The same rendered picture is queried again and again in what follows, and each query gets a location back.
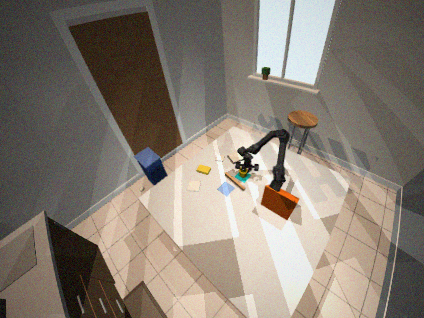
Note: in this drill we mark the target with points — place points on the yellow rectangular block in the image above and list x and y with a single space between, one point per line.
204 169

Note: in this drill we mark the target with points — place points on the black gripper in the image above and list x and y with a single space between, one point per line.
247 165

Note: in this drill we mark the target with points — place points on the tan wooden flat bar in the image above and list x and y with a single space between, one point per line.
235 181

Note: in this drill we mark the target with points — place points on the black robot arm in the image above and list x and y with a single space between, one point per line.
278 170

